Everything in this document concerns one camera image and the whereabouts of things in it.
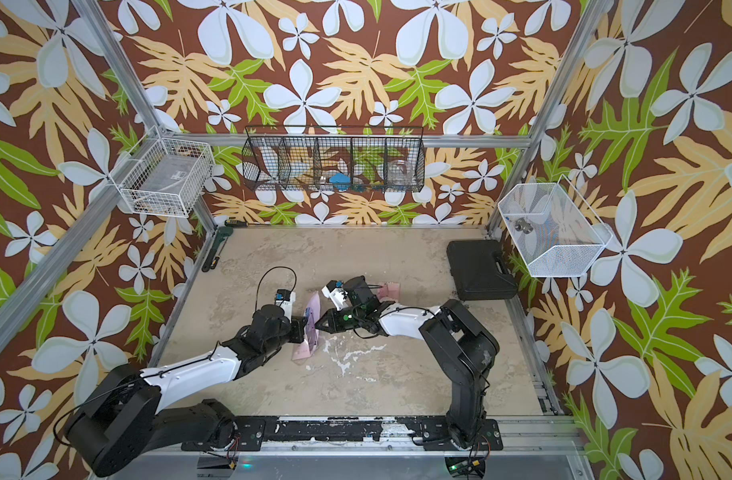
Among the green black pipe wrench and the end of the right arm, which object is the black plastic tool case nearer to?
the end of the right arm

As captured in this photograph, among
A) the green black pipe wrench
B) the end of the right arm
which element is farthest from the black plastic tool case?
the green black pipe wrench

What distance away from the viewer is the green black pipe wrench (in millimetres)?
1097
